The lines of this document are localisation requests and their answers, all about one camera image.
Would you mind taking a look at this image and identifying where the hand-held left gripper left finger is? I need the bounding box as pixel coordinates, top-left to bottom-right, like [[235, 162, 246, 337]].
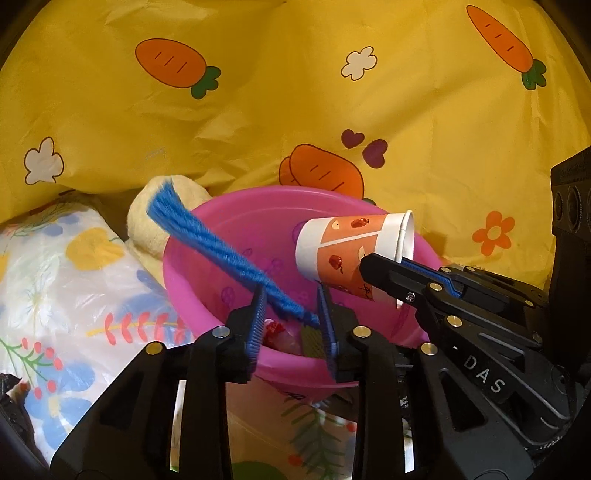
[[50, 286, 269, 480]]

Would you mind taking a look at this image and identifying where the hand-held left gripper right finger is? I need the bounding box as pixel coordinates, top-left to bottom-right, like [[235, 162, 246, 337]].
[[316, 284, 536, 480]]

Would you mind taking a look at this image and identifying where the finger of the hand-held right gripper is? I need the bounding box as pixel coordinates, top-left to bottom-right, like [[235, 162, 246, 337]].
[[359, 252, 542, 346], [401, 258, 551, 343]]

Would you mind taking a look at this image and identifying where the white and orange paper cup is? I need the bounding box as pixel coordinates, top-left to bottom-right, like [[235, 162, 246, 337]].
[[295, 210, 415, 310]]

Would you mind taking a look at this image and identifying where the blue yarn tassel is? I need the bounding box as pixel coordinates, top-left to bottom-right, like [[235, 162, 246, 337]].
[[147, 178, 321, 329]]

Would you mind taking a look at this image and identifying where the pink plastic basin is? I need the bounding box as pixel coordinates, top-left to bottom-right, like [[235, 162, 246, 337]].
[[163, 185, 451, 402]]

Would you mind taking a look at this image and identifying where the black plastic bag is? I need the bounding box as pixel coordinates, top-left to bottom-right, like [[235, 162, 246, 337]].
[[0, 371, 47, 467]]

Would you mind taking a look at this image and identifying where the red candy wrapper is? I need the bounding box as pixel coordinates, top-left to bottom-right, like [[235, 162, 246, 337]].
[[263, 320, 289, 347]]

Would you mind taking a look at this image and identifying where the olive green packet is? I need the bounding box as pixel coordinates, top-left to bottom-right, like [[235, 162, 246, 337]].
[[300, 325, 325, 358]]

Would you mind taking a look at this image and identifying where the floral plastic sheet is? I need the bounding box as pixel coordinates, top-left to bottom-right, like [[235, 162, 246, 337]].
[[0, 194, 407, 480]]

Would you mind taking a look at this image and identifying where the yellow carrot-print cloth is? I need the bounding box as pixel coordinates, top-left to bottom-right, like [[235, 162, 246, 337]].
[[0, 0, 591, 289]]

